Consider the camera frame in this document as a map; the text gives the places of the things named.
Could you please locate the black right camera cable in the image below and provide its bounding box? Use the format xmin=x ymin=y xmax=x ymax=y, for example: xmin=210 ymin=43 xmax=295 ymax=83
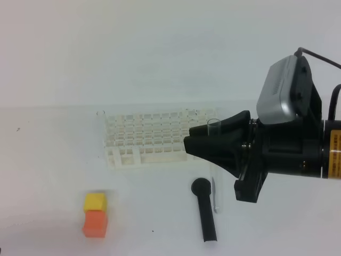
xmin=294 ymin=47 xmax=341 ymax=121

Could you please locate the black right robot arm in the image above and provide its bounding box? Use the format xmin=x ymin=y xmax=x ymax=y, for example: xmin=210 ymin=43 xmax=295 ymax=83
xmin=184 ymin=110 xmax=340 ymax=203

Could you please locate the clear test tube in rack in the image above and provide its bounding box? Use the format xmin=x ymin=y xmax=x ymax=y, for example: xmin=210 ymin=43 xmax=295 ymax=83
xmin=96 ymin=110 xmax=106 ymax=150

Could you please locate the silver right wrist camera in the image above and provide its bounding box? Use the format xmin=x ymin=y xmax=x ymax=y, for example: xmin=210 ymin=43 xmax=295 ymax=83
xmin=256 ymin=55 xmax=297 ymax=125

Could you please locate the black plastic scoop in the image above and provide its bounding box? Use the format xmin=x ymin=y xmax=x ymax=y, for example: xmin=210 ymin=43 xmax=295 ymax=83
xmin=191 ymin=178 xmax=217 ymax=242

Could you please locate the yellow foam cube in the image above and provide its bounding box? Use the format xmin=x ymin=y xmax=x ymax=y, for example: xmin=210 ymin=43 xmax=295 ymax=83
xmin=83 ymin=193 xmax=107 ymax=212

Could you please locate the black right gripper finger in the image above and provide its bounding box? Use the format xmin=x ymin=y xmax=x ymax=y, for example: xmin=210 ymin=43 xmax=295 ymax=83
xmin=189 ymin=110 xmax=252 ymax=139
xmin=184 ymin=134 xmax=253 ymax=181

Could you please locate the white test tube rack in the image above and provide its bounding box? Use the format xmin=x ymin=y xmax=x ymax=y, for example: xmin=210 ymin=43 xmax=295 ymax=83
xmin=103 ymin=109 xmax=217 ymax=170

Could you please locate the clear glass test tube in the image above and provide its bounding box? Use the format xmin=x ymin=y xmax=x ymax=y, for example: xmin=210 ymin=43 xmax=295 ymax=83
xmin=207 ymin=118 xmax=223 ymax=214

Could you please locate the orange foam cube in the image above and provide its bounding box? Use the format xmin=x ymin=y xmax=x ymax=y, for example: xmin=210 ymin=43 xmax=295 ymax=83
xmin=82 ymin=211 xmax=108 ymax=238

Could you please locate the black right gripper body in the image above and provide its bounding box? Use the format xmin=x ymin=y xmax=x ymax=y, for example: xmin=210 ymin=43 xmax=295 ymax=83
xmin=233 ymin=117 xmax=324 ymax=203

